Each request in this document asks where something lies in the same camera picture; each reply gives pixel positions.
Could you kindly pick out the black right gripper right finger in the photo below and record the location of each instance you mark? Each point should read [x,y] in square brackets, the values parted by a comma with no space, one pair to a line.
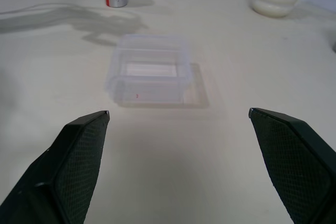
[296,166]

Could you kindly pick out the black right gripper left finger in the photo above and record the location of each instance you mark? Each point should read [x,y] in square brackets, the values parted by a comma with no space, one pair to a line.
[63,171]

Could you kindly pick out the clear plastic container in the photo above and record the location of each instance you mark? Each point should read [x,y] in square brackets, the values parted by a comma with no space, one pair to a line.
[149,70]

